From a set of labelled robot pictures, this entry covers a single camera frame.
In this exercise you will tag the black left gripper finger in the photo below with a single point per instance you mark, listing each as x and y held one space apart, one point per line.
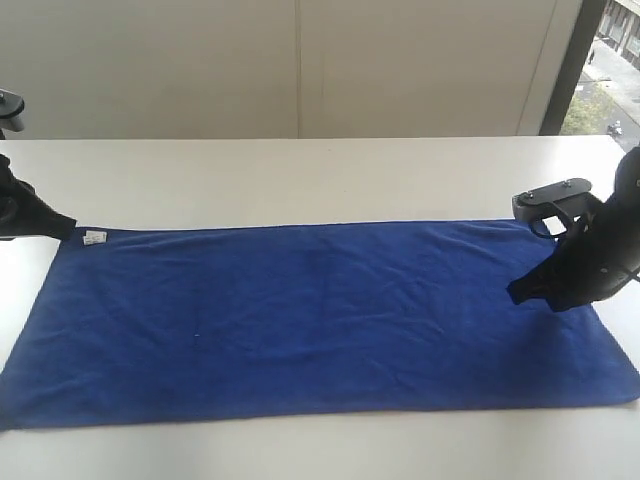
58 226

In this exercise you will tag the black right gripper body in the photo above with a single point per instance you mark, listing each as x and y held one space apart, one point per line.
593 263

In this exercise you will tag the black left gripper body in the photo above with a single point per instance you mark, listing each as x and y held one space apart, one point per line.
17 199

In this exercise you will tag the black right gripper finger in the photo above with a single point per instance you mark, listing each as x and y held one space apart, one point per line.
536 284

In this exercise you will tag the blue towel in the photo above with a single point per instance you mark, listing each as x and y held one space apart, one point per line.
195 325

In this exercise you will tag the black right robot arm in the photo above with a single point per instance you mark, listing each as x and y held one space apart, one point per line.
622 204

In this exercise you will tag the white clothing label tag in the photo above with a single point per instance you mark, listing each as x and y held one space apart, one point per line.
94 237

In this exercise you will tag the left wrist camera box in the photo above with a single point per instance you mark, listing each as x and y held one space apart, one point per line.
12 106

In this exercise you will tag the dark window frame post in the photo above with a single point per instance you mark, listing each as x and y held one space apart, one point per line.
576 53

